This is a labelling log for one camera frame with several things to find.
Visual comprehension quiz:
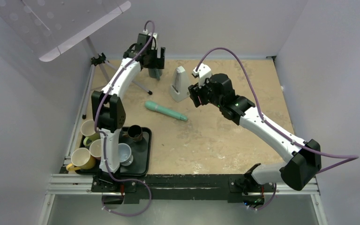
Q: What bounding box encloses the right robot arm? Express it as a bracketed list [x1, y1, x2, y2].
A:
[188, 72, 321, 191]

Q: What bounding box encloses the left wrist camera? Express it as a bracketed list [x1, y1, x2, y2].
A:
[142, 30, 158, 49]

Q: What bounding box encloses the teal toy microphone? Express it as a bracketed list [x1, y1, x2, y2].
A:
[144, 101, 188, 121]

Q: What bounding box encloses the tripod stand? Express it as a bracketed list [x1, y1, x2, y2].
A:
[82, 37, 154, 120]

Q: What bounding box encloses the white metronome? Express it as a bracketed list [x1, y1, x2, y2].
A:
[169, 66, 190, 103]

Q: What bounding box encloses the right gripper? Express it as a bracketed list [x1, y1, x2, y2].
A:
[188, 77, 223, 108]

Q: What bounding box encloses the pink mug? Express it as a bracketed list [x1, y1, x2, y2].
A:
[89, 139, 102, 160]

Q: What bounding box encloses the purple cable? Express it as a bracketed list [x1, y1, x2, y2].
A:
[93, 20, 156, 217]
[194, 47, 360, 212]

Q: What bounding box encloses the perforated light panel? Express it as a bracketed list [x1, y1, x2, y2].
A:
[0, 0, 131, 62]

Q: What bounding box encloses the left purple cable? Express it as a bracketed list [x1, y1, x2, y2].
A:
[93, 20, 156, 217]

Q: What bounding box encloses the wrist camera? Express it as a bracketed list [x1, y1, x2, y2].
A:
[192, 63, 212, 88]
[142, 30, 158, 49]

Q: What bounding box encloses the brown mug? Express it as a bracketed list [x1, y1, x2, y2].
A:
[122, 125, 143, 142]

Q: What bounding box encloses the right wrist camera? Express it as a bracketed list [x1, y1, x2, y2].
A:
[192, 63, 212, 88]

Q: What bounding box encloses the yellow mug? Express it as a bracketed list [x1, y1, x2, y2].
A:
[66, 148, 97, 172]

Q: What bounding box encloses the green mug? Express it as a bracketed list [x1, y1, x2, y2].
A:
[80, 120, 100, 147]

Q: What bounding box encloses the black tray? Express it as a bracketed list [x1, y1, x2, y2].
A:
[76, 127, 152, 177]

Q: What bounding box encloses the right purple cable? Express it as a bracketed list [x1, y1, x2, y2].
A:
[194, 47, 360, 212]

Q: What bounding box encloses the light grey mug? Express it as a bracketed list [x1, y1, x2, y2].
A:
[118, 143, 134, 166]

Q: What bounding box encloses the aluminium frame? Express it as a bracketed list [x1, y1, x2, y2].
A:
[38, 174, 328, 225]

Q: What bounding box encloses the dark teal cup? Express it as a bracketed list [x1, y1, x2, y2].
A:
[148, 68, 163, 81]

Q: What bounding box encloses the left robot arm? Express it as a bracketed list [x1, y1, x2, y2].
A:
[91, 30, 165, 192]

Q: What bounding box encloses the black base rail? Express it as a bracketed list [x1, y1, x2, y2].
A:
[91, 174, 274, 206]

